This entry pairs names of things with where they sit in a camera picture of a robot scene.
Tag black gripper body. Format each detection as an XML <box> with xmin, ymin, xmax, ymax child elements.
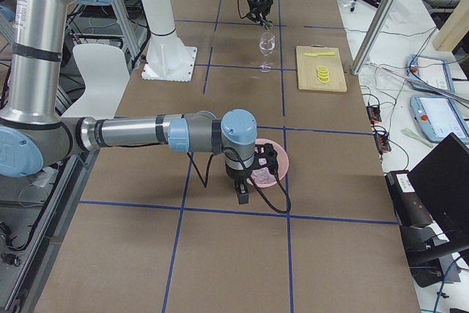
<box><xmin>225</xmin><ymin>166</ymin><xmax>251</xmax><ymax>184</ymax></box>
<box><xmin>247</xmin><ymin>0</ymin><xmax>273</xmax><ymax>15</ymax></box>

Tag clear ice cubes pile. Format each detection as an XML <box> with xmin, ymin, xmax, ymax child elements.
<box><xmin>251</xmin><ymin>168</ymin><xmax>276</xmax><ymax>187</ymax></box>

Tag clear wine glass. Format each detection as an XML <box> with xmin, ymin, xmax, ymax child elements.
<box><xmin>259</xmin><ymin>32</ymin><xmax>276</xmax><ymax>73</ymax></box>

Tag pink bowl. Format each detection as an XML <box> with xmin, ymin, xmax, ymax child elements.
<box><xmin>245</xmin><ymin>138</ymin><xmax>290</xmax><ymax>188</ymax></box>

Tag yellow plastic knife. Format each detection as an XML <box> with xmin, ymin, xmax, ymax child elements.
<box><xmin>303</xmin><ymin>51</ymin><xmax>336</xmax><ymax>57</ymax></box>

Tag wooden cutting board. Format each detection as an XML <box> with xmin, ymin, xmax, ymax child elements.
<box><xmin>295</xmin><ymin>45</ymin><xmax>347</xmax><ymax>93</ymax></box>

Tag lemon slices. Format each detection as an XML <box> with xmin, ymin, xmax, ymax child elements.
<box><xmin>316</xmin><ymin>66</ymin><xmax>330</xmax><ymax>84</ymax></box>

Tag white chair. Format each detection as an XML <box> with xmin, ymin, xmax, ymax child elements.
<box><xmin>62</xmin><ymin>43</ymin><xmax>130</xmax><ymax>119</ymax></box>

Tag black box device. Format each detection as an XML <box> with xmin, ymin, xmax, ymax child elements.
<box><xmin>385</xmin><ymin>170</ymin><xmax>433</xmax><ymax>228</ymax></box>

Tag blue teach pendant far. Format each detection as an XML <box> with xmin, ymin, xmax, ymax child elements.
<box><xmin>406</xmin><ymin>54</ymin><xmax>455</xmax><ymax>93</ymax></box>

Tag blue teach pendant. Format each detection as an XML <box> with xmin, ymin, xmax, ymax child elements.
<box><xmin>406</xmin><ymin>54</ymin><xmax>455</xmax><ymax>93</ymax></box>
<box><xmin>410</xmin><ymin>95</ymin><xmax>468</xmax><ymax>144</ymax></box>

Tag black laptop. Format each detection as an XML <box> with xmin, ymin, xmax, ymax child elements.
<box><xmin>408</xmin><ymin>133</ymin><xmax>468</xmax><ymax>234</ymax></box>

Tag blue teach pendant near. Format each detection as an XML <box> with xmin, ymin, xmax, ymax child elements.
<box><xmin>410</xmin><ymin>95</ymin><xmax>468</xmax><ymax>144</ymax></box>

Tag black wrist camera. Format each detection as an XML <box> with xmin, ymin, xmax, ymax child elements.
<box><xmin>252</xmin><ymin>143</ymin><xmax>278</xmax><ymax>175</ymax></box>

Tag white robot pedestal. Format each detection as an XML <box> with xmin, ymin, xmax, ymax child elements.
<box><xmin>141</xmin><ymin>0</ymin><xmax>197</xmax><ymax>82</ymax></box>

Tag aluminium frame post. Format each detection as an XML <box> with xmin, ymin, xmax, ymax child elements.
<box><xmin>351</xmin><ymin>0</ymin><xmax>395</xmax><ymax>75</ymax></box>

